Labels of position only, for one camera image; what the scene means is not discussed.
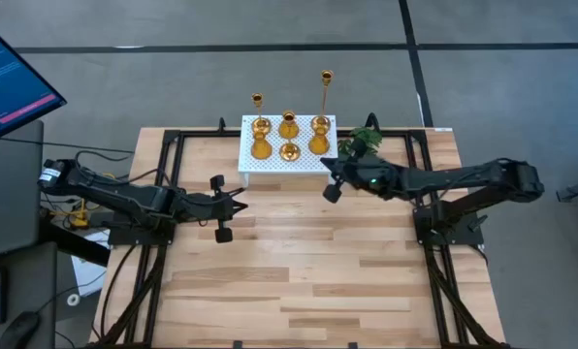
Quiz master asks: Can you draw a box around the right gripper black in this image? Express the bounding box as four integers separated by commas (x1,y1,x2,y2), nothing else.
321,139,398,205

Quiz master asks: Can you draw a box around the yellow clamp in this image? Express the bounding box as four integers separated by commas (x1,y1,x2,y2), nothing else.
69,196,90,229

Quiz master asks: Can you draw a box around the amber ribbed glass candle holder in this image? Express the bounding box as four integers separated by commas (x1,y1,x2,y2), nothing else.
277,110,301,142
307,126,331,156
250,130,273,161

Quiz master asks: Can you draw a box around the brass candlestick trumpet base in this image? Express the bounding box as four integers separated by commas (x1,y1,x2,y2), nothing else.
278,119,302,163

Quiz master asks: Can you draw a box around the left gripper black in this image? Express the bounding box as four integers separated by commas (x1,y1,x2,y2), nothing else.
175,174,249,244

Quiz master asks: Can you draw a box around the dark chair base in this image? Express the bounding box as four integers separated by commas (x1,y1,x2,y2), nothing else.
555,174,578,204

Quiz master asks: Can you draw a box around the brass goblet-cup candlestick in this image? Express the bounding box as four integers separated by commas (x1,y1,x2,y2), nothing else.
250,91,273,137

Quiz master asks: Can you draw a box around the dark side desk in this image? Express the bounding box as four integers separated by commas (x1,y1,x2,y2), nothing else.
0,240,60,349

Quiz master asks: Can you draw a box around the tall slender brass candlestick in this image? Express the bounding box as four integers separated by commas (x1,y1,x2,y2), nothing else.
310,69,336,133

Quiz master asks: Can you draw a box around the grey computer case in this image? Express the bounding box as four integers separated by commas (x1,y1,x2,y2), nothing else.
0,119,46,261

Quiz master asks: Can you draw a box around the black computer mouse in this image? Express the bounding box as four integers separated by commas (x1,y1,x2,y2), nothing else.
0,310,42,349

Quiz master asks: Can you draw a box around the computer monitor blue screen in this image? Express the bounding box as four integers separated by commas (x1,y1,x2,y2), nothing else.
0,16,68,148

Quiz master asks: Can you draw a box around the black floor cable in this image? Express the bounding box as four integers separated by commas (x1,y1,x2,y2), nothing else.
0,137,135,155

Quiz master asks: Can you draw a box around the white perforated metal shelf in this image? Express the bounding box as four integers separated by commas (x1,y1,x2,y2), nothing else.
237,113,339,188

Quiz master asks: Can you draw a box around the white paper sheet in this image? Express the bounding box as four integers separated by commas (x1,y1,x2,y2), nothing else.
70,230,110,298

